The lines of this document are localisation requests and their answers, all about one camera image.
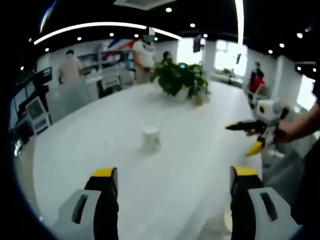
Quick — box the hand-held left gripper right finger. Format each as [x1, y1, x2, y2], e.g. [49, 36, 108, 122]
[229, 165, 303, 240]

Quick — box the curved ceiling light strip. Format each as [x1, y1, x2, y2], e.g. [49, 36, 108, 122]
[33, 21, 183, 46]

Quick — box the black display screen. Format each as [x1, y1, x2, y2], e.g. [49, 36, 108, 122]
[33, 66, 53, 85]

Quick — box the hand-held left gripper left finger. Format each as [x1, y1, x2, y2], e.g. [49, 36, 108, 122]
[57, 166, 120, 240]

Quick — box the person's right hand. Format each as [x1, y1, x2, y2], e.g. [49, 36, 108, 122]
[246, 125, 289, 145]

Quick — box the grey office chair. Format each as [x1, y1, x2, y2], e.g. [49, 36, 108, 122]
[262, 139, 307, 201]

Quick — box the white shelf unit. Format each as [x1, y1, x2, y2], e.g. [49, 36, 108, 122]
[77, 51, 104, 76]

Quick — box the white office chair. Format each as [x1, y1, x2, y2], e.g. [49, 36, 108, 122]
[101, 67, 123, 91]

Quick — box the small glass jar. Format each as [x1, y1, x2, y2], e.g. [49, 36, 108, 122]
[194, 92, 205, 106]

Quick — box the white table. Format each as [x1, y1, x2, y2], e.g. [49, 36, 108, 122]
[32, 81, 263, 240]

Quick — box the red blue wall banner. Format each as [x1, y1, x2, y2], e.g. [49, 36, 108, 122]
[102, 38, 137, 55]

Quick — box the white kiosk machine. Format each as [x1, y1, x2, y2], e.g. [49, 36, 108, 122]
[24, 96, 53, 135]

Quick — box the grey chair back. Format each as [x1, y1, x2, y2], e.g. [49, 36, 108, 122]
[46, 79, 95, 122]

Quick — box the white ceiling light strip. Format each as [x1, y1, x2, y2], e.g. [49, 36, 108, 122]
[234, 0, 245, 46]

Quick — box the ceiling air conditioner vent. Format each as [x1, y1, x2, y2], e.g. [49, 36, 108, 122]
[113, 0, 176, 11]

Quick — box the person's dark clothing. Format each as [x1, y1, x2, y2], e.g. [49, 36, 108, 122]
[291, 82, 320, 226]

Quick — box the green potted plant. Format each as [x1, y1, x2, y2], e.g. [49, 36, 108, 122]
[149, 58, 210, 101]

